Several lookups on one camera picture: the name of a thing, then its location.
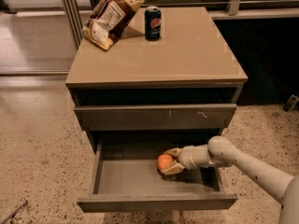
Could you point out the grey drawer cabinet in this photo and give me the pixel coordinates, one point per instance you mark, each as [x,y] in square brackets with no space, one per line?
[191,64]

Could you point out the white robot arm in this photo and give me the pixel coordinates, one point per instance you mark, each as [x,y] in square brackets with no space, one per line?
[219,151]

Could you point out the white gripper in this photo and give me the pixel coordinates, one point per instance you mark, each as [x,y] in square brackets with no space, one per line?
[189,157]

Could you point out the open middle drawer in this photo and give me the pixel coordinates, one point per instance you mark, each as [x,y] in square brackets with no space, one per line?
[126,179]

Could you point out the orange fruit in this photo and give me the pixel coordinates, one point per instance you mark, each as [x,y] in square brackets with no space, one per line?
[164,161]

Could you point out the brown chip bag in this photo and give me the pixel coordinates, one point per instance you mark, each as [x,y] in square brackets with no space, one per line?
[108,20]

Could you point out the closed top drawer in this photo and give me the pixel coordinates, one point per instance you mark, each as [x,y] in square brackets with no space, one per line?
[155,117]

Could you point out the blue Pepsi can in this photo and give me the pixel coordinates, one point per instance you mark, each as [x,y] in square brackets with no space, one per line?
[152,23]

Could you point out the metal tool on floor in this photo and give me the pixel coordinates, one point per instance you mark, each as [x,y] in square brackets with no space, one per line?
[9,217]

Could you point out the small dark floor device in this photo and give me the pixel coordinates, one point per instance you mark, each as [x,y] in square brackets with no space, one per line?
[291,103]

